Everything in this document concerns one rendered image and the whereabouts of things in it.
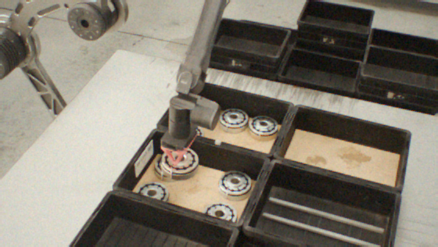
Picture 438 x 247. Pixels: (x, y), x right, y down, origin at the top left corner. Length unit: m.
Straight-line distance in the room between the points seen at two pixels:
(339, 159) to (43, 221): 1.00
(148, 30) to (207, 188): 2.56
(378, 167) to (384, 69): 1.19
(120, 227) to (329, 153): 0.74
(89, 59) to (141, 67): 1.43
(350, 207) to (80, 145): 1.01
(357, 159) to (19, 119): 2.18
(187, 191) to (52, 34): 2.70
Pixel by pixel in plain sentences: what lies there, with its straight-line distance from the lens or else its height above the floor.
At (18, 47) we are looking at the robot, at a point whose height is 0.91.
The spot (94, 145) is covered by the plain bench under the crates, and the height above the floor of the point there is 0.70.
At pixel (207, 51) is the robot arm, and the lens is 1.43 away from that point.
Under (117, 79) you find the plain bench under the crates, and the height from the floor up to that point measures 0.70.
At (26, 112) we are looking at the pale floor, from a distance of 3.53.
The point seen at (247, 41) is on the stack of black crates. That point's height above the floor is 0.49.
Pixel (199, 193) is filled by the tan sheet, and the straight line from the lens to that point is 1.75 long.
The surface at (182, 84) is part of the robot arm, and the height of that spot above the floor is 1.29.
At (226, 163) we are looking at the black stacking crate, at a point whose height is 0.87.
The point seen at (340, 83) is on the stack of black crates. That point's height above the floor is 0.38.
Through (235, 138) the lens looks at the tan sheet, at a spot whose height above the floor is 0.83.
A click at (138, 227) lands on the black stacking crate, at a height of 0.83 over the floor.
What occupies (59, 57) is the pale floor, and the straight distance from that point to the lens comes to 3.99.
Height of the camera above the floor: 2.11
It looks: 40 degrees down
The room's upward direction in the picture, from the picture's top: 2 degrees clockwise
